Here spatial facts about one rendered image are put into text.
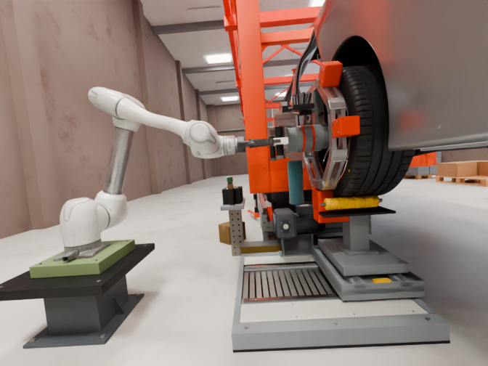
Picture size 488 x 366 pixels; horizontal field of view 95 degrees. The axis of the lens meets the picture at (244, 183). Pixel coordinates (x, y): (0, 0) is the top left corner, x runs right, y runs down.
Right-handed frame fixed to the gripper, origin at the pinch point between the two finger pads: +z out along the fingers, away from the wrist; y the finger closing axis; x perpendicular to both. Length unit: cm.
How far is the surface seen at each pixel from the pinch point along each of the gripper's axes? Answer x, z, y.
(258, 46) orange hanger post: 73, -3, -60
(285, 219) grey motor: -47, 6, -39
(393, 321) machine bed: -75, 37, 20
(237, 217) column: -51, -29, -73
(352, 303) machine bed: -75, 27, 8
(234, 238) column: -68, -32, -73
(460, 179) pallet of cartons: -71, 433, -392
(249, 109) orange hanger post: 31, -13, -60
